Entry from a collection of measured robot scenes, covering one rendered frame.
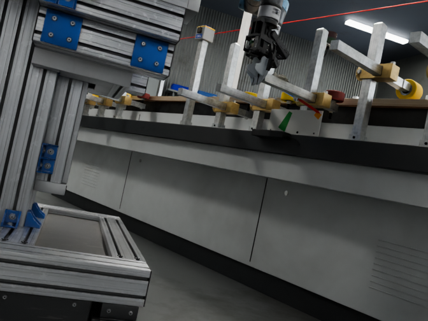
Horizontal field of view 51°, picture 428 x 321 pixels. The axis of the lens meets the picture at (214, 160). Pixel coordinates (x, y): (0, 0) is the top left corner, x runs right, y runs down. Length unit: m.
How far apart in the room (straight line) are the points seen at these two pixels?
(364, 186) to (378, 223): 0.24
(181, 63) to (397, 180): 7.27
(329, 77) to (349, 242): 8.00
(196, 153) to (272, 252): 0.60
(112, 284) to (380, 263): 1.03
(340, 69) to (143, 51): 8.74
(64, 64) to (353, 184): 1.01
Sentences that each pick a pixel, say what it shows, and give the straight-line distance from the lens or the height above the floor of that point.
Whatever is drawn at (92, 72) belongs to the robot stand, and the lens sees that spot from 1.34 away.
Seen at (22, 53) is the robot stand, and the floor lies 0.71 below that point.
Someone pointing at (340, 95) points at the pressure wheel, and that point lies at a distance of 1.86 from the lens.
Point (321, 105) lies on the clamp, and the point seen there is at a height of 0.82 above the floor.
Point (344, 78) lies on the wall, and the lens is 9.91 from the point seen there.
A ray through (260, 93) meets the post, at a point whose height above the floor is 0.87.
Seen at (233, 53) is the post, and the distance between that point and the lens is 2.20.
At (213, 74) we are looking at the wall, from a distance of 8.71.
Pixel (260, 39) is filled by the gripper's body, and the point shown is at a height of 0.95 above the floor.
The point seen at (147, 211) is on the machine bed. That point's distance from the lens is 2.87.
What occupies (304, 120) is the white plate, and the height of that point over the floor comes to 0.76.
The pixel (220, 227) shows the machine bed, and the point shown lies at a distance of 2.33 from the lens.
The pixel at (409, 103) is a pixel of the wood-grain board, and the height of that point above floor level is 0.88.
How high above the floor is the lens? 0.49
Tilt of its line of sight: 2 degrees up
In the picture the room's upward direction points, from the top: 12 degrees clockwise
